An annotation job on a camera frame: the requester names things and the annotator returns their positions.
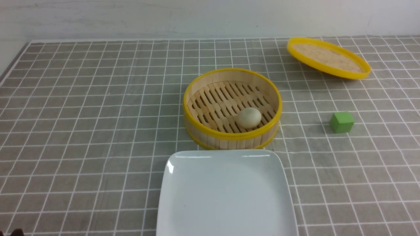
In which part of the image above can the green cube block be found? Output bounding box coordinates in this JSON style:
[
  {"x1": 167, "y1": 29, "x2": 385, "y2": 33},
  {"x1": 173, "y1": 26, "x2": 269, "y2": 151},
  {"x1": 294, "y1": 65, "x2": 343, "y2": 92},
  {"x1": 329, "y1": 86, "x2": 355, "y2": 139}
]
[{"x1": 329, "y1": 111, "x2": 354, "y2": 133}]

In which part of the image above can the grey checkered tablecloth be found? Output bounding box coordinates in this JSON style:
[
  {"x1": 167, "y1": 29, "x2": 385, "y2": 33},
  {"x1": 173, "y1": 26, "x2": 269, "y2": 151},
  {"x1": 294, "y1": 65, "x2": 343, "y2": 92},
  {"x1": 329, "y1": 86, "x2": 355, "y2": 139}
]
[{"x1": 0, "y1": 35, "x2": 420, "y2": 236}]

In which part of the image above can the yellow-rimmed bamboo steamer basket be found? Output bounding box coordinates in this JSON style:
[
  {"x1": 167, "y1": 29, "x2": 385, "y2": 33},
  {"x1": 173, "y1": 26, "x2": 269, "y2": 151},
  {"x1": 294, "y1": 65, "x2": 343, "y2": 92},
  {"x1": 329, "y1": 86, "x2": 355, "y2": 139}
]
[{"x1": 183, "y1": 68, "x2": 282, "y2": 150}]

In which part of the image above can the dark object at corner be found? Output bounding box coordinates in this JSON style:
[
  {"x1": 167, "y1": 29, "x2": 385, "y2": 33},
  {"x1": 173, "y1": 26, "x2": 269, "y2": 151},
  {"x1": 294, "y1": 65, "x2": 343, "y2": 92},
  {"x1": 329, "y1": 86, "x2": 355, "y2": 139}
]
[{"x1": 10, "y1": 228, "x2": 25, "y2": 236}]

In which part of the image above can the yellow-rimmed bamboo steamer lid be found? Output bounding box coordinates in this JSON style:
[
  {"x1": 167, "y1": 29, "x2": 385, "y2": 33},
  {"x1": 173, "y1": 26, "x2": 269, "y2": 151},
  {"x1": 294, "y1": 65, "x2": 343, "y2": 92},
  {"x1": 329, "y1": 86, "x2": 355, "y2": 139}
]
[{"x1": 286, "y1": 37, "x2": 371, "y2": 80}]

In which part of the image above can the white steamed bun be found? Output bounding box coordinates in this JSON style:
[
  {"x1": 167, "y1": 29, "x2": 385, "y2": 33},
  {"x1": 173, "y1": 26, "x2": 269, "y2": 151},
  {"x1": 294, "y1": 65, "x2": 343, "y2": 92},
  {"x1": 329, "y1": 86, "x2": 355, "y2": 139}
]
[{"x1": 236, "y1": 107, "x2": 262, "y2": 129}]

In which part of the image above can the white square plate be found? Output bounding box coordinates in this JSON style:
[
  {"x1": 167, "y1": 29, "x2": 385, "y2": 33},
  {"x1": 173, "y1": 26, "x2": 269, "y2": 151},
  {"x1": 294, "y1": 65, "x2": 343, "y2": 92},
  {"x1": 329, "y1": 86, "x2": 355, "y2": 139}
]
[{"x1": 156, "y1": 149, "x2": 299, "y2": 236}]

